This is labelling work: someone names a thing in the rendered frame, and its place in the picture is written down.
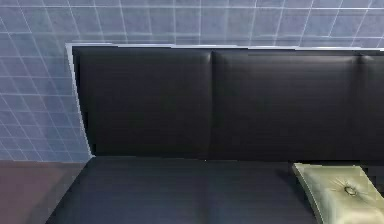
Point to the black leather sofa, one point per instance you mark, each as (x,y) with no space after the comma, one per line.
(173,133)

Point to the pale green buttoned cushion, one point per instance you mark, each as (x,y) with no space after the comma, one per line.
(343,195)

